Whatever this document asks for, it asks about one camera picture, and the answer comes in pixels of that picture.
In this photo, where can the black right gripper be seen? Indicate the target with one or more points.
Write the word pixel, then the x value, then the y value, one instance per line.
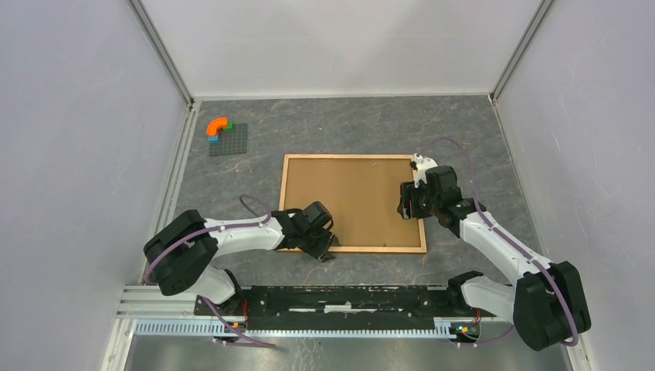
pixel 403 206

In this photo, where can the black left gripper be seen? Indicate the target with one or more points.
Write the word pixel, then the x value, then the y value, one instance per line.
pixel 319 252

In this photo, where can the wooden picture frame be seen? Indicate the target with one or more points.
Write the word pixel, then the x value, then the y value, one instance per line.
pixel 353 250

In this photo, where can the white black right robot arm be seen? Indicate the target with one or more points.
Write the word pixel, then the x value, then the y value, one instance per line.
pixel 544 301

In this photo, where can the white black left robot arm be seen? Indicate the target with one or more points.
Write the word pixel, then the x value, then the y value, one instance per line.
pixel 180 256

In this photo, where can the grey lego baseplate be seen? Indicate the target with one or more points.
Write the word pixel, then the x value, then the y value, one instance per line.
pixel 233 142

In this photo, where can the orange curved toy block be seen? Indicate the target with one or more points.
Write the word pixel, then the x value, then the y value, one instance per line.
pixel 216 125

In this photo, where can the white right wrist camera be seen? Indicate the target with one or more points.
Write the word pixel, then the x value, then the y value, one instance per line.
pixel 420 165

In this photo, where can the white slotted cable duct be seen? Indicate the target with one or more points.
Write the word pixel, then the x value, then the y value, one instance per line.
pixel 214 328

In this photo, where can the right aluminium corner post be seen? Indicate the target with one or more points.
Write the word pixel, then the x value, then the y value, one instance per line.
pixel 531 30

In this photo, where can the aluminium corner post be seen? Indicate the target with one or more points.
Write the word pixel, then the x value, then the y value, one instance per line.
pixel 531 30
pixel 147 25

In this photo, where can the left aluminium corner post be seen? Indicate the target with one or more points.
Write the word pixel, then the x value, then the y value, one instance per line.
pixel 147 25

